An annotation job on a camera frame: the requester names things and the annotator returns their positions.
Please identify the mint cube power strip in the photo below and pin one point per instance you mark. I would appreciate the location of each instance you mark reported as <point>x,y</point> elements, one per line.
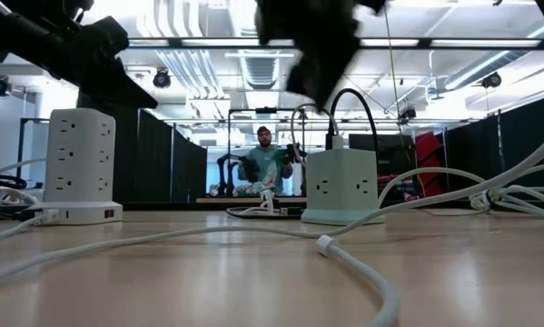
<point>342,186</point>

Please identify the black overhead frame bar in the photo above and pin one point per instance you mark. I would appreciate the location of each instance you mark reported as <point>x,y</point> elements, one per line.
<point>480,43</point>

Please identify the black partition curtain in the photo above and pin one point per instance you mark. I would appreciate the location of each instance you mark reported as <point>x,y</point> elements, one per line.
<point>480,154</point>
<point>158,159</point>

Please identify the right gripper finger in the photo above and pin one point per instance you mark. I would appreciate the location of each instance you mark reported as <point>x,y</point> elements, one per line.
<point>303,77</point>
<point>328,84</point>

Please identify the black ceiling spotlight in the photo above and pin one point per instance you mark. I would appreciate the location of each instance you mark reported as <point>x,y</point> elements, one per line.
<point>0,86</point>
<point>161,79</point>
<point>491,81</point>

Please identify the person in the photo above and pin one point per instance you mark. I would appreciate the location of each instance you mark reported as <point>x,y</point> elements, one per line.
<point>264,163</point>

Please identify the black background rig frame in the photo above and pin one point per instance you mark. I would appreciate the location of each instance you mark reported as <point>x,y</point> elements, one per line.
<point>229,150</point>
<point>26,120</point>

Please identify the background wooden table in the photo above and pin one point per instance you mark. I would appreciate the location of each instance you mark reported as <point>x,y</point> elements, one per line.
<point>217,200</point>

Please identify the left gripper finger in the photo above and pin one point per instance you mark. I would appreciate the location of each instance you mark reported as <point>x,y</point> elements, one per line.
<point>121,93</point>

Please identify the red bins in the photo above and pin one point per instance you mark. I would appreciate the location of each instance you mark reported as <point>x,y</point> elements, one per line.
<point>430,159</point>

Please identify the black computer monitor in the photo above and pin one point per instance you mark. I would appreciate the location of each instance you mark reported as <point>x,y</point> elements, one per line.
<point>392,150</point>

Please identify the black background robot arm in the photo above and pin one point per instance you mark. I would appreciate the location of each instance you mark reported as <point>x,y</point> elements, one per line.
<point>228,170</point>

